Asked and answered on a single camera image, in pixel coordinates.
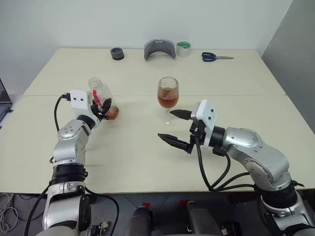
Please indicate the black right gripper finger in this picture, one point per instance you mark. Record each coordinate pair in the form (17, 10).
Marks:
(183, 114)
(177, 143)

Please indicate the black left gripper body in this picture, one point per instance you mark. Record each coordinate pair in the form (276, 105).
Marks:
(97, 111)

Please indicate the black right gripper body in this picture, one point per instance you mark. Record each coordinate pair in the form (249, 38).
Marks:
(198, 132)

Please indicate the clear plastic drink bottle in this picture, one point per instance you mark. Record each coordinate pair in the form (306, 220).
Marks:
(103, 91)

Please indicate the clear wine glass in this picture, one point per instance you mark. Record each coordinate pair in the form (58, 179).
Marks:
(168, 98)

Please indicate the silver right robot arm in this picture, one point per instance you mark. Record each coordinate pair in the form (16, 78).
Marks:
(256, 152)

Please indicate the red floor marker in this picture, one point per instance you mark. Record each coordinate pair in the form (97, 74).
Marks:
(146, 205)
(183, 203)

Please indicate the tape roll with green core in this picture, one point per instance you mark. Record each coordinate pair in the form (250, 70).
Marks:
(183, 50)

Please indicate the grey curved visor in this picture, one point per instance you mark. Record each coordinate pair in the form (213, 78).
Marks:
(160, 45)

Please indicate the dark rounded shape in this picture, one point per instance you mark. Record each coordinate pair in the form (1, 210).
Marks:
(139, 221)
(201, 218)

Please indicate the grey laptop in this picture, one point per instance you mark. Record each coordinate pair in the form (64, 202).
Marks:
(3, 103)

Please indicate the small white floor object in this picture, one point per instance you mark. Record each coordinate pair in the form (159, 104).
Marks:
(105, 224)

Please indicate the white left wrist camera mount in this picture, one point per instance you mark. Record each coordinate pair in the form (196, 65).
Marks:
(80, 99)

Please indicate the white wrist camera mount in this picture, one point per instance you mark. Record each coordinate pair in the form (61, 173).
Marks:
(209, 113)
(80, 99)

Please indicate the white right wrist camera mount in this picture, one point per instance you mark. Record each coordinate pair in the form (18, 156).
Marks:
(209, 113)

